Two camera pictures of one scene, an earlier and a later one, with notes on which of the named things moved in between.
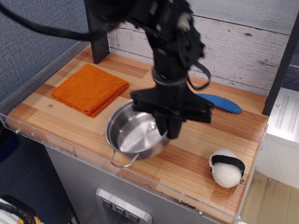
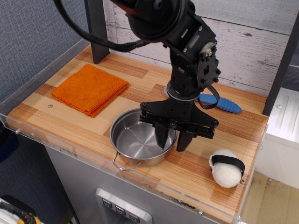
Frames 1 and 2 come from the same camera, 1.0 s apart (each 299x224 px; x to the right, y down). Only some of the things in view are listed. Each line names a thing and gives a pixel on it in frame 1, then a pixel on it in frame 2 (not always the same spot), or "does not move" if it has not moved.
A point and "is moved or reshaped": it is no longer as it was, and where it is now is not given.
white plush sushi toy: [227, 169] does not move
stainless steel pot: [131, 132] is moved or reshaped
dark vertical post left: [99, 45] does not move
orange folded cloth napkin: [89, 90] does not move
